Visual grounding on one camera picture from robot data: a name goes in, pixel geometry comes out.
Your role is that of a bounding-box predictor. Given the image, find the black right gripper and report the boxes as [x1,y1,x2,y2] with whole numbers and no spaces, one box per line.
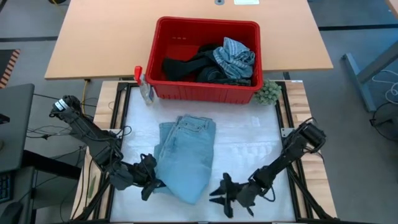
[209,172,265,218]

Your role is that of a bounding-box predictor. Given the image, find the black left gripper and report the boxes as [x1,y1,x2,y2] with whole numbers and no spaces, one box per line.
[134,154,167,202]

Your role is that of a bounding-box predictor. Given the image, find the light blue denim jeans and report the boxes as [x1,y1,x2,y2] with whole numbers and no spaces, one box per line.
[153,114,217,205]

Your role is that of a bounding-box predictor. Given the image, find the black pants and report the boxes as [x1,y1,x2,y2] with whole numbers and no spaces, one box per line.
[162,52,252,86]

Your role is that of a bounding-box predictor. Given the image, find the red plastic laundry bin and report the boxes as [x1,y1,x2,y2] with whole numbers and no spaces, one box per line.
[144,16,264,105]

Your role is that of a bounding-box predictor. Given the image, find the green plastic strip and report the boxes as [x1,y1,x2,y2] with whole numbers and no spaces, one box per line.
[87,175,98,200]

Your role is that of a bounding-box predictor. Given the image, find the plywood table base board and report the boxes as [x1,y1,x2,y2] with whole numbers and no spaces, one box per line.
[70,80,338,220]

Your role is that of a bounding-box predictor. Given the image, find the clear spray bottle red trigger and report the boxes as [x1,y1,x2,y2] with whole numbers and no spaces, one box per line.
[133,65,155,106]

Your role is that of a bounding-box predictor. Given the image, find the black side desk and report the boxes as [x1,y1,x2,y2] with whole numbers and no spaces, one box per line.
[0,149,82,224]

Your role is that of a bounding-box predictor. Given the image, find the small green potted plant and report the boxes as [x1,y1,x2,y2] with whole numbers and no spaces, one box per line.
[254,80,282,106]

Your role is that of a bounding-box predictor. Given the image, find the blue striped garment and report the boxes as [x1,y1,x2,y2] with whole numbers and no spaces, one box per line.
[213,37,256,80]

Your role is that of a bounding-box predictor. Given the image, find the black computer mouse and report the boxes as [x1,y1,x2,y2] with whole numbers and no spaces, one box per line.
[0,201,24,224]

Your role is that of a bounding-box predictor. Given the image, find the black keyboard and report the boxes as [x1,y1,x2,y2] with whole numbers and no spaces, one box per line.
[0,172,14,205]

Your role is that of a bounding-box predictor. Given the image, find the tan wooden desk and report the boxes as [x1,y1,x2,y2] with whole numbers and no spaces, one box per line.
[44,0,334,81]
[386,0,398,19]

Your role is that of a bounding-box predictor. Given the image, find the grey metal desk leg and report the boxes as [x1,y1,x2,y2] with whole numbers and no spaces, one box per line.
[341,40,398,113]

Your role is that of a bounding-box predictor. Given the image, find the black floor mat striped edge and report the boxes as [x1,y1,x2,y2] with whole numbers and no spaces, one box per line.
[0,49,21,90]

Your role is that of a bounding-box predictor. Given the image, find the black aluminium table frame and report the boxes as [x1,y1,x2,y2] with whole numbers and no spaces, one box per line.
[70,81,340,224]

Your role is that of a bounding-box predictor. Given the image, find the silver corner bracket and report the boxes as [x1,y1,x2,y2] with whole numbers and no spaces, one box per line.
[280,126,295,138]

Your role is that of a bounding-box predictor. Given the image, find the yellow cable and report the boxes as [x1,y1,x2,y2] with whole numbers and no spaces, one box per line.
[80,78,91,106]

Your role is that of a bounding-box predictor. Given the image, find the black floor cable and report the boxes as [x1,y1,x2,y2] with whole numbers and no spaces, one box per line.
[33,92,98,108]

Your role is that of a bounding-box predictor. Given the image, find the white cable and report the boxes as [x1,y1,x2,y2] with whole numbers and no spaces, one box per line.
[371,68,398,105]

